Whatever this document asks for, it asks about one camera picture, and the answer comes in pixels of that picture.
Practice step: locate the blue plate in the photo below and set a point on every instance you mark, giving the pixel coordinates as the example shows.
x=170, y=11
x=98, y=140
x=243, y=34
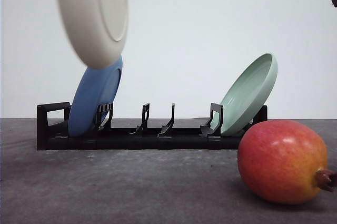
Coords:
x=96, y=87

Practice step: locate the green plate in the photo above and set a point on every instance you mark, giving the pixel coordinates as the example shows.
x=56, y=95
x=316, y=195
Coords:
x=247, y=94

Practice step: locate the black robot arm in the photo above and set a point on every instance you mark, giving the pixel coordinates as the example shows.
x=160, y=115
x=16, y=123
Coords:
x=334, y=2

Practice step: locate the black plate rack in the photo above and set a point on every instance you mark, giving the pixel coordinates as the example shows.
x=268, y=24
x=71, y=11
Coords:
x=53, y=131

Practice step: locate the white plate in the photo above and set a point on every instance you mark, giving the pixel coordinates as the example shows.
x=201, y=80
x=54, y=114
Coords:
x=95, y=29

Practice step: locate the red pomegranate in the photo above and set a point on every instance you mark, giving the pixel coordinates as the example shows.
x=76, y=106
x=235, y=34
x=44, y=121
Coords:
x=284, y=161

